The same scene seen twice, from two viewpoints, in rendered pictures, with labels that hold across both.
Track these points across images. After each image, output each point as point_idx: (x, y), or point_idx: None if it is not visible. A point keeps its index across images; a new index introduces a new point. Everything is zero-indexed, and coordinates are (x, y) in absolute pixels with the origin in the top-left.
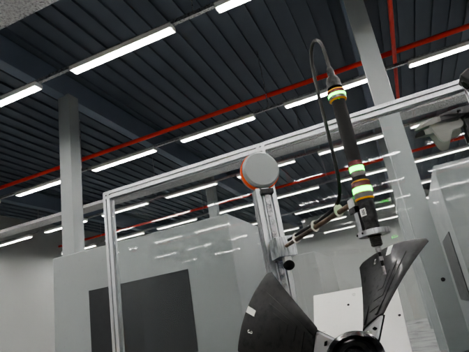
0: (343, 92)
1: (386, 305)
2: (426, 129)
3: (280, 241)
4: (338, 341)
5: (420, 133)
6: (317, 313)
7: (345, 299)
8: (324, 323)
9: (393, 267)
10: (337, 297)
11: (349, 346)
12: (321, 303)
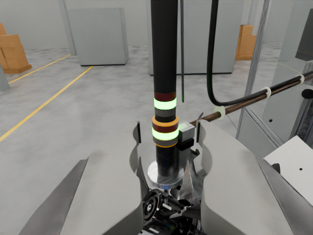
0: None
1: (184, 215)
2: (204, 132)
3: (309, 67)
4: (156, 192)
5: (196, 127)
6: (278, 150)
7: (306, 162)
8: (272, 161)
9: None
10: (304, 155)
11: (153, 200)
12: (290, 146)
